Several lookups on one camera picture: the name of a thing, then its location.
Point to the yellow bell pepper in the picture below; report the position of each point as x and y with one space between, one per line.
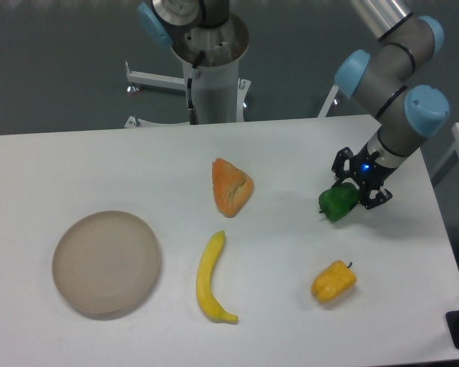
333 281

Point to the orange croissant bread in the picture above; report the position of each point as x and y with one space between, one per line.
232 187

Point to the green bell pepper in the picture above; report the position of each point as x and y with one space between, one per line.
336 202

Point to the beige round plate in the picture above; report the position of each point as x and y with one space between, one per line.
105 265

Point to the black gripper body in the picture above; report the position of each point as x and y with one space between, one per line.
366 171

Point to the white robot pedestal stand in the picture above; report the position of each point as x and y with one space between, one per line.
209 41

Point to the yellow banana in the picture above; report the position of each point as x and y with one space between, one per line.
209 305

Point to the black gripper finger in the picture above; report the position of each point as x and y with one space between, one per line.
341 166
372 197

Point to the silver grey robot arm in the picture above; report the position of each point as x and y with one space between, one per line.
407 116

